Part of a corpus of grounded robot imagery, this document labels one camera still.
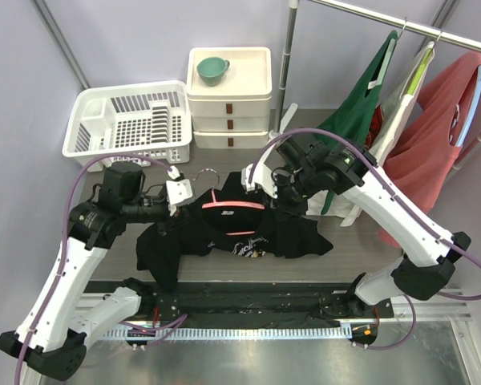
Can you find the light blue hanger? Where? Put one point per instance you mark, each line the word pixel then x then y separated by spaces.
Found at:
pixel 458 140

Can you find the white plastic basket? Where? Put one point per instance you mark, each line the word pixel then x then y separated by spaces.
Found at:
pixel 148 119

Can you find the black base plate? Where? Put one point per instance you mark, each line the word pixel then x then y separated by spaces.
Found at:
pixel 249 305

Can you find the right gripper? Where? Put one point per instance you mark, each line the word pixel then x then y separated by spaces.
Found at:
pixel 280 204

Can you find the white t shirt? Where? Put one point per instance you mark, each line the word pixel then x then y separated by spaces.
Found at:
pixel 389 120

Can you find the pink hanger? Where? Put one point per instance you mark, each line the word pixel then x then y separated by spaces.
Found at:
pixel 231 209

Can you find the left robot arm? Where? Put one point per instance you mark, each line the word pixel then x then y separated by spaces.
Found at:
pixel 52 340

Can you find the green t shirt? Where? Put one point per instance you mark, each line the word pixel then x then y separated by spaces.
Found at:
pixel 351 121

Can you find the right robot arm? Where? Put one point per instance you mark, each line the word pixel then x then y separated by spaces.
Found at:
pixel 429 252

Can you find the lime green hanger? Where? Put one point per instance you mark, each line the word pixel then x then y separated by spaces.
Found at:
pixel 428 53

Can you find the white cable duct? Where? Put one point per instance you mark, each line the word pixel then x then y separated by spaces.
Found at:
pixel 124 333

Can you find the salmon pink t shirt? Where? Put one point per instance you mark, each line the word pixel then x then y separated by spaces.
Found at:
pixel 423 156

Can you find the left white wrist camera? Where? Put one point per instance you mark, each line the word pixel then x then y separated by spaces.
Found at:
pixel 179 190

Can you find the black t shirt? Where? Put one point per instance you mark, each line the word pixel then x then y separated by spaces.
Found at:
pixel 281 234

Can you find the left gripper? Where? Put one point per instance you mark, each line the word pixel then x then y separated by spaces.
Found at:
pixel 179 218

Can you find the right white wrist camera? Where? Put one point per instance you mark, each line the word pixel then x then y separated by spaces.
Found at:
pixel 258 178

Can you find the white drawer unit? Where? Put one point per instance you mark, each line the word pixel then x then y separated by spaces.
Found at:
pixel 234 114

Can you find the green cup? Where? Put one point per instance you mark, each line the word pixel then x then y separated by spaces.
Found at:
pixel 212 69

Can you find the metal clothes rack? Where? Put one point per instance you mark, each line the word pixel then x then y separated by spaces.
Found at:
pixel 434 32

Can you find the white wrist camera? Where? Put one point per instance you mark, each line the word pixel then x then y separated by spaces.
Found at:
pixel 179 190
pixel 258 178

